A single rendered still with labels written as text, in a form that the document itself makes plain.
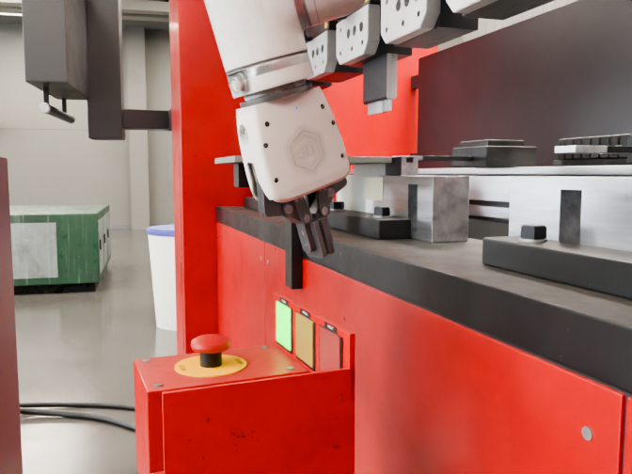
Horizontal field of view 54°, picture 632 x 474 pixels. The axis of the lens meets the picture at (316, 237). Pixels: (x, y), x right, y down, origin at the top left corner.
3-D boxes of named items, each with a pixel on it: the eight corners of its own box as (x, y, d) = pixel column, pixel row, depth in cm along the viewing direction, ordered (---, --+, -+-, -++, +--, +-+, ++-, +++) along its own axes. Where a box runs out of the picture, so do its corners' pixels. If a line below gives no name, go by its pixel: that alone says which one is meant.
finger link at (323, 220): (313, 195, 64) (329, 255, 65) (337, 184, 65) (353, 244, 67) (296, 195, 66) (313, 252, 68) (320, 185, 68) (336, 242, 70)
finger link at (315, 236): (286, 205, 62) (304, 267, 64) (311, 195, 64) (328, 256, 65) (270, 205, 65) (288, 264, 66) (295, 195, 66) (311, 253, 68)
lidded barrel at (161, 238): (228, 312, 438) (227, 223, 431) (230, 330, 387) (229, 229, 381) (151, 315, 429) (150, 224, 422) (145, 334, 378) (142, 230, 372)
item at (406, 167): (354, 175, 119) (354, 159, 119) (368, 175, 120) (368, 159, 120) (401, 175, 100) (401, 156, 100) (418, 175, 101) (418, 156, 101)
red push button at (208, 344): (187, 368, 64) (186, 334, 64) (225, 363, 66) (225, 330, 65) (195, 380, 60) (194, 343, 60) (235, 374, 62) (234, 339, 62)
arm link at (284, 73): (246, 66, 56) (256, 99, 57) (323, 46, 60) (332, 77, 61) (208, 80, 63) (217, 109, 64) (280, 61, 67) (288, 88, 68)
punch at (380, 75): (363, 115, 115) (363, 63, 114) (372, 116, 116) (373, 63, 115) (386, 110, 106) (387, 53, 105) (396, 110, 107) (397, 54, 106)
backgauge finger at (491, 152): (382, 166, 119) (382, 140, 118) (498, 167, 127) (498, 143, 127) (411, 166, 108) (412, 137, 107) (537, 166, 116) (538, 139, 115)
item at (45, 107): (67, 123, 234) (66, 102, 233) (75, 123, 235) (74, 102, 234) (39, 112, 190) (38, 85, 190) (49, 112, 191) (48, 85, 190)
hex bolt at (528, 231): (513, 240, 64) (513, 224, 64) (535, 239, 65) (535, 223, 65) (530, 243, 62) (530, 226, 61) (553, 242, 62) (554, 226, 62)
